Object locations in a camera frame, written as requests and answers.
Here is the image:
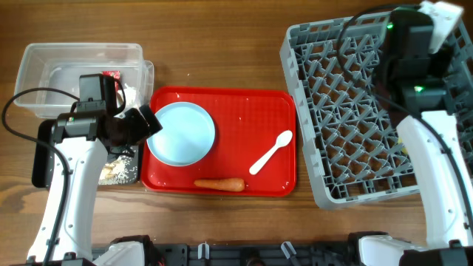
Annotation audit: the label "white tissue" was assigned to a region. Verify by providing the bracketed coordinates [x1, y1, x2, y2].
[116, 84, 141, 111]

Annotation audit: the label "rice and food scraps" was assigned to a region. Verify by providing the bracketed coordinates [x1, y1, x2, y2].
[98, 156, 138, 185]

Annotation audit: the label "red snack wrapper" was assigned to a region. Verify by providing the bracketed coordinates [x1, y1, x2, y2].
[101, 70, 120, 82]

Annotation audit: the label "light blue plate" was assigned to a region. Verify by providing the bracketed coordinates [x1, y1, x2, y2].
[146, 102, 216, 167]

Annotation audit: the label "orange carrot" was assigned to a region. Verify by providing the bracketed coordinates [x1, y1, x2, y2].
[194, 178, 245, 192]

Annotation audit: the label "white plastic spoon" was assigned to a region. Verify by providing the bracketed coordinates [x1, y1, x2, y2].
[249, 130, 293, 175]

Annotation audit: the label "yellow plastic cup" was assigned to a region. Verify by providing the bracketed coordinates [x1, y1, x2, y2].
[398, 138, 408, 155]

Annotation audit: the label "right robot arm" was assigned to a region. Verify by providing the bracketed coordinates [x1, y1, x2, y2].
[350, 1, 472, 265]

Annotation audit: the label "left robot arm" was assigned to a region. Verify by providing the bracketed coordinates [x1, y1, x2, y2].
[27, 74, 162, 265]

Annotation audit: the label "black food waste tray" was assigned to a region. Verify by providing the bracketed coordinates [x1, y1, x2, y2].
[31, 115, 146, 189]

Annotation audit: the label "clear plastic waste bin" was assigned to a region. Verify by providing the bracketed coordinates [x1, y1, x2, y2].
[15, 43, 154, 107]

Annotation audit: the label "grey dishwasher rack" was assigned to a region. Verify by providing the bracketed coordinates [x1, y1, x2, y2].
[279, 2, 473, 211]

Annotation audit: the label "red serving tray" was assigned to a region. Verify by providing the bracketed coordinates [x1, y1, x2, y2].
[140, 86, 296, 197]

